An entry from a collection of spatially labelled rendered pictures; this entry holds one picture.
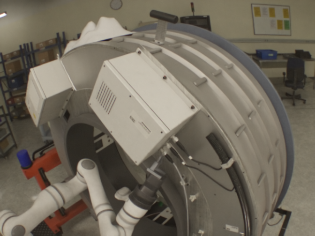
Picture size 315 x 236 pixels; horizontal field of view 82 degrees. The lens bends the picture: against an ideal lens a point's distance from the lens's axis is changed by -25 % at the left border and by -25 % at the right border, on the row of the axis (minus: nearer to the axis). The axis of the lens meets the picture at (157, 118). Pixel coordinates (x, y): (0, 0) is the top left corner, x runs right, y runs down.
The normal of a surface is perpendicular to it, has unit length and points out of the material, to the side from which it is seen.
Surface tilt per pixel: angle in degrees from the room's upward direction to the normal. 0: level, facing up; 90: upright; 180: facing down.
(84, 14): 90
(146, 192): 53
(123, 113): 90
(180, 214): 76
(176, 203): 68
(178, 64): 31
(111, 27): 59
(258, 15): 90
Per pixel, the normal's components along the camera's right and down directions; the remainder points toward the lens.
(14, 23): 0.00, 0.40
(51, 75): 0.55, -0.38
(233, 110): -0.30, 0.10
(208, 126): -0.63, 0.39
